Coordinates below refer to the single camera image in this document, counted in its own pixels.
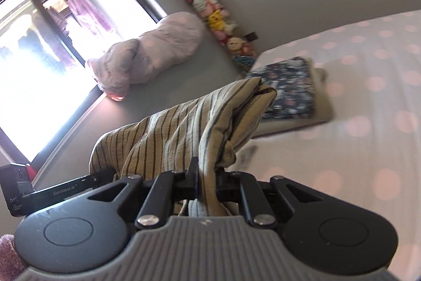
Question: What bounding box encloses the beige striped shirt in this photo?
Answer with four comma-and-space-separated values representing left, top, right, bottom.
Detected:
89, 77, 276, 217

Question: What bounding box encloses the pink polka dot bedsheet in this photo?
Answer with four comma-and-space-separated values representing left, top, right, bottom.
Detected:
234, 11, 420, 280

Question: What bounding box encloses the beige folded blanket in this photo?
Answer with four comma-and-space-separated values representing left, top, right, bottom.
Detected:
252, 56, 334, 137

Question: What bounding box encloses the dark floral folded garment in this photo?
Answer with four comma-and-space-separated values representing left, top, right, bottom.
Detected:
246, 57, 315, 120

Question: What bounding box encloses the window with dark frame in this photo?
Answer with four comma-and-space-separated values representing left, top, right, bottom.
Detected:
1, 0, 163, 177

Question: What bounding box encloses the pink polka dot pillow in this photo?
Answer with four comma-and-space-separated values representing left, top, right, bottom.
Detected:
86, 12, 206, 101

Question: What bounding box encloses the hanging plush toy organizer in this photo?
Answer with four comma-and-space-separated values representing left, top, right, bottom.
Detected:
186, 0, 258, 74

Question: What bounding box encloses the pink fuzzy sleeve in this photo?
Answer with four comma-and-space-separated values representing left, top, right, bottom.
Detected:
0, 234, 26, 281

